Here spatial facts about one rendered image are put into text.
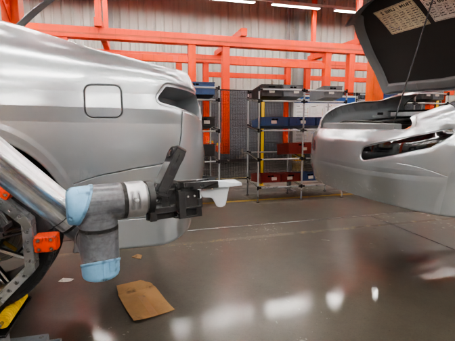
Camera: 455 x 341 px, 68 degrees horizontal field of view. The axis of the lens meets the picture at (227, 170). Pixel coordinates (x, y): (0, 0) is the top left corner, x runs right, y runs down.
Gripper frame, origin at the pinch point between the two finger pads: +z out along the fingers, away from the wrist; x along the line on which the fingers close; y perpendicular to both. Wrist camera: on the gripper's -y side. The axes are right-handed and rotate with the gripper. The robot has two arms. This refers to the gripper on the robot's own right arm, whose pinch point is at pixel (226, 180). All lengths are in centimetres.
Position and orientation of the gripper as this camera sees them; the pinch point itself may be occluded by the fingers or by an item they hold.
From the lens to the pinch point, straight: 82.2
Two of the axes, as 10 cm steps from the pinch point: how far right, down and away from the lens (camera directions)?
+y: 0.7, 10.0, 0.2
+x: 4.9, -0.1, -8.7
